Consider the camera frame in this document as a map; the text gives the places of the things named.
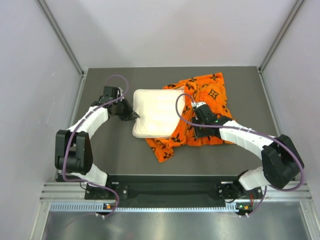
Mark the white pillow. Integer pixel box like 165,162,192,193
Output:
132,89,185,139

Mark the orange patterned pillowcase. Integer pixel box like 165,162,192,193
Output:
146,72,234,163

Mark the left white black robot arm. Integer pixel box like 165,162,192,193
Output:
54,86,140,199

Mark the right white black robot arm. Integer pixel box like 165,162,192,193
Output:
191,101,305,198

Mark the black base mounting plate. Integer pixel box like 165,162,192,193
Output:
85,175,262,207

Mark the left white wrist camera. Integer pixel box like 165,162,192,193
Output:
117,87,125,102

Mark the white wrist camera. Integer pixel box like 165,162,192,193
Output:
117,87,125,102
191,101,206,110

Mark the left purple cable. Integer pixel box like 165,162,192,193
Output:
61,74,130,216

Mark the purple cable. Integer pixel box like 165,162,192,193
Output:
175,93,306,216
61,74,130,216

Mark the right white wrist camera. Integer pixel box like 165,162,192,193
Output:
191,101,206,110

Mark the left aluminium corner post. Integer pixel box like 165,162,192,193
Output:
37,0,85,75

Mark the aluminium corner post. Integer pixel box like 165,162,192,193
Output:
258,0,306,74
37,0,85,75

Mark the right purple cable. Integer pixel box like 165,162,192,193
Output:
175,93,306,216

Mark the grey slotted cable duct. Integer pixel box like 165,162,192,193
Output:
49,202,254,214

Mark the aluminium frame rail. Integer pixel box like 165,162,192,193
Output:
40,182,312,202

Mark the right aluminium corner post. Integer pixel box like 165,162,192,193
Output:
258,0,306,74

